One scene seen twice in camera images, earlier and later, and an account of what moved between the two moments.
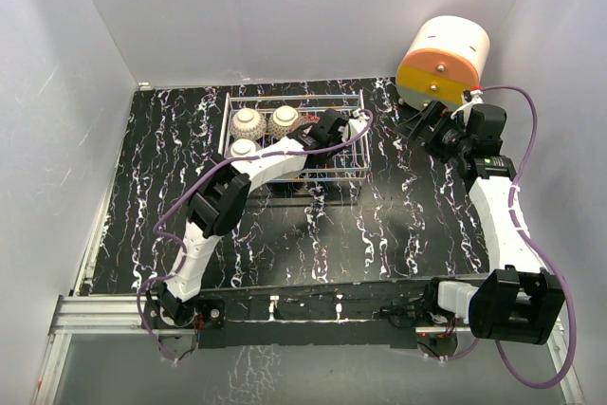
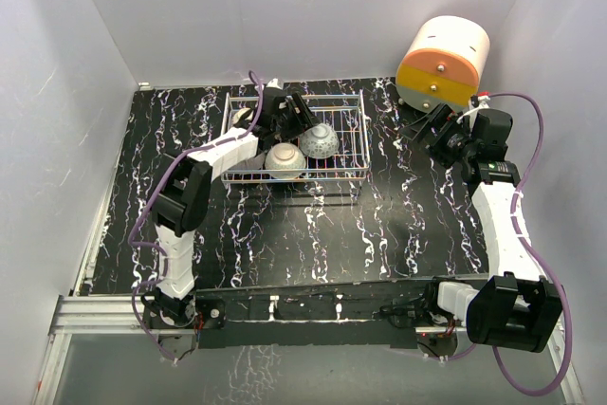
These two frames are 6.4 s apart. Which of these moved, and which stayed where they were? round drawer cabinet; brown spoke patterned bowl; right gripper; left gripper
Moved: left gripper
Stayed: right gripper; round drawer cabinet; brown spoke patterned bowl
